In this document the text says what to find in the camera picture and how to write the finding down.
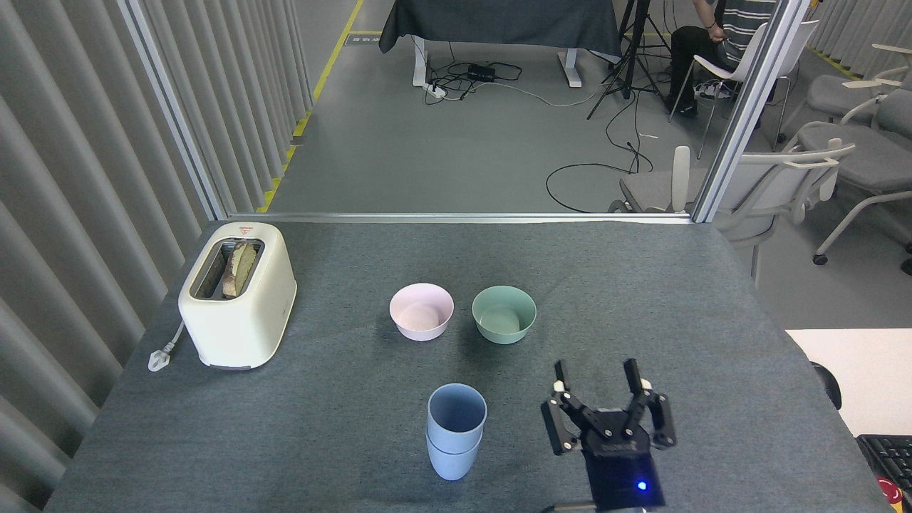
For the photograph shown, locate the white plastic chair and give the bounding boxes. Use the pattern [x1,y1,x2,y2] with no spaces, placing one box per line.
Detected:
[670,20,820,159]

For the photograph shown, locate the bread slice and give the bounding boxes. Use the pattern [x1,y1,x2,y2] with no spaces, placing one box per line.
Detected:
[222,242,258,299]

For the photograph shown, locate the black rounded object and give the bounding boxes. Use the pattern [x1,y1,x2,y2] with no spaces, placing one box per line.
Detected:
[811,362,842,410]

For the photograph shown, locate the seated person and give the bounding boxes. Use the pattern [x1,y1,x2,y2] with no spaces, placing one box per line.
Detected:
[668,0,779,115]

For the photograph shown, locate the white side table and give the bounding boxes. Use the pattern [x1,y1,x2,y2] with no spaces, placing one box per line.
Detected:
[785,328,912,437]

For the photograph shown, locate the table with dark cloth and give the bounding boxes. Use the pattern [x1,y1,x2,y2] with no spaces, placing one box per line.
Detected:
[378,0,622,88]

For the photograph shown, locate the red round object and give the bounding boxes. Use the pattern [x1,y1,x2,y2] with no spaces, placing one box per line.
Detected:
[876,477,904,512]

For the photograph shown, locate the white toaster power cord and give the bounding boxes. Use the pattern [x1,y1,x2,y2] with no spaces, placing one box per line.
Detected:
[148,321,187,373]

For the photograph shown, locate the blue plastic cup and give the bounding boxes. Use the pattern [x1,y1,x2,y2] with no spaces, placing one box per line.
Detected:
[426,430,483,482]
[427,383,488,455]

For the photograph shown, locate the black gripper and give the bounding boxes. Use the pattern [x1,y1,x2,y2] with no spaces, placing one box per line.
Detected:
[540,358,678,512]

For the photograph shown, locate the pink bowl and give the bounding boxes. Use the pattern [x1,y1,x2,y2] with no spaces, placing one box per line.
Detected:
[389,283,455,342]

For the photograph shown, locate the grey office chair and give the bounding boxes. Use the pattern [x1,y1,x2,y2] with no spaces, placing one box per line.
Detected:
[798,89,912,266]
[609,139,856,286]
[805,44,912,122]

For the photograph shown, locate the cream toaster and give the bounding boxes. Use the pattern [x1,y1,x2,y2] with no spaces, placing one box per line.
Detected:
[178,222,298,371]

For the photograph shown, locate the silver frame post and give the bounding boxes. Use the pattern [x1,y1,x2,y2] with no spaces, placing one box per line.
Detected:
[118,0,229,222]
[693,0,813,223]

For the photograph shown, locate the green bowl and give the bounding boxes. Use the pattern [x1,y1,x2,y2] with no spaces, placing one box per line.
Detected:
[472,286,537,346]

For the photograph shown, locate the black tripod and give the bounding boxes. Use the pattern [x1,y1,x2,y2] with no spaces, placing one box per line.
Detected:
[586,0,674,120]

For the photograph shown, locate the silver frame rail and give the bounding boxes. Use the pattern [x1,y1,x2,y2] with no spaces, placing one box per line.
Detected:
[228,212,695,224]

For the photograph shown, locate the black floor cable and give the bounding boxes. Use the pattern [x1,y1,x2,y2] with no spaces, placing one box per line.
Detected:
[545,93,653,214]

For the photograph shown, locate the black keyboard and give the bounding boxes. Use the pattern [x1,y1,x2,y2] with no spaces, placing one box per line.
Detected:
[857,433,912,492]

